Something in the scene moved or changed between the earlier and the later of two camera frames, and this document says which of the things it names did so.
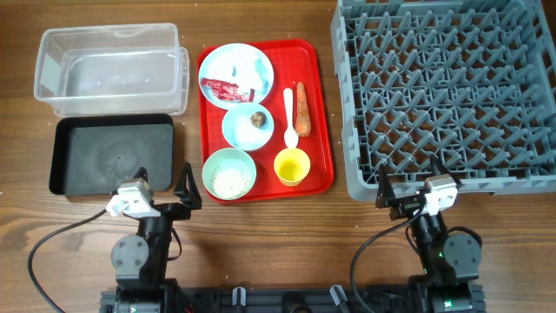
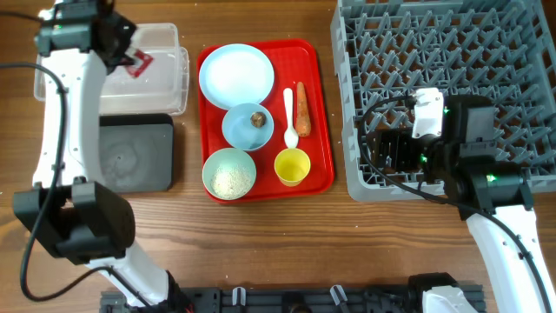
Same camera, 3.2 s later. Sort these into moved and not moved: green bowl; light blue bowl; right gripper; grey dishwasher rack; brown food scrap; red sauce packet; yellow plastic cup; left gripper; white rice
Moved: left gripper; right gripper; red sauce packet
Not moved: grey dishwasher rack; white rice; light blue bowl; brown food scrap; green bowl; yellow plastic cup
